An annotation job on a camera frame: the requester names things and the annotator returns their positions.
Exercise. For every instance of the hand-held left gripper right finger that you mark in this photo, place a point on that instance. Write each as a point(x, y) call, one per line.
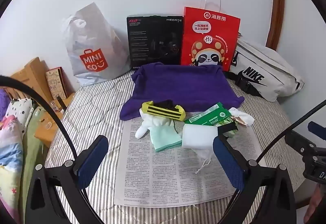
point(228, 162)

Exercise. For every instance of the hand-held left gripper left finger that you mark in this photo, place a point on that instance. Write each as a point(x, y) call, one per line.
point(93, 162)

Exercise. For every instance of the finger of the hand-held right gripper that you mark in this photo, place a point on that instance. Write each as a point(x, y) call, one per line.
point(301, 143)
point(317, 131)

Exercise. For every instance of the white charger box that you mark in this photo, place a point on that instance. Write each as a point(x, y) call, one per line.
point(198, 137)

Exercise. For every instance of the green packet box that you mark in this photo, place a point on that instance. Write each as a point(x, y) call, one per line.
point(208, 114)

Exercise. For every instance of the mint green cloth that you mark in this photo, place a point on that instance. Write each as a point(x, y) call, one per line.
point(165, 137)

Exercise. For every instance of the white glove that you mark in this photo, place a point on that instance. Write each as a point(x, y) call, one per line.
point(150, 122)

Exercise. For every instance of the yellow black pouch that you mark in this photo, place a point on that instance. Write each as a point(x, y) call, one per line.
point(163, 110)

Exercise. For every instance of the purple cloth tray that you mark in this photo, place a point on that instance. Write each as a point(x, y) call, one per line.
point(183, 86)

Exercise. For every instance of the person's right hand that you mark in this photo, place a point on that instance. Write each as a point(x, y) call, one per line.
point(317, 206)

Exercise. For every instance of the striped bed sheet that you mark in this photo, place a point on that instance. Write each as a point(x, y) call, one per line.
point(89, 111)

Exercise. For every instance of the light green blanket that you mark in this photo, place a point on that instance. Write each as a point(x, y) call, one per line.
point(35, 137)

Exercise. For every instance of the newspaper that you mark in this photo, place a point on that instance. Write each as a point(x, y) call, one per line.
point(158, 175)

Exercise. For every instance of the white waist bag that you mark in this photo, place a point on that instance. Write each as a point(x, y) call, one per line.
point(267, 66)

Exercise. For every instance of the colourful blanket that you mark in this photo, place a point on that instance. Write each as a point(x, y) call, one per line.
point(10, 157)

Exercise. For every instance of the patterned box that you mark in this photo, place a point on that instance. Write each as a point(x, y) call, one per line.
point(56, 82)

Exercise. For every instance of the floral pillow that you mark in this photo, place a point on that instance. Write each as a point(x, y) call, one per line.
point(19, 111)

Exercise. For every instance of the purple plush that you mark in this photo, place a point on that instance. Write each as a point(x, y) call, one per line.
point(3, 101)

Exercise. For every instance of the grey plastic shopping bag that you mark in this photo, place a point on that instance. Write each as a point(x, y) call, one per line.
point(101, 35)

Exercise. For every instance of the red paper bag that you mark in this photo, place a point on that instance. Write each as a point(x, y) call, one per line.
point(211, 35)

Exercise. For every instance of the black headset box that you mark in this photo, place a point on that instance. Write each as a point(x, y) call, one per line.
point(152, 40)

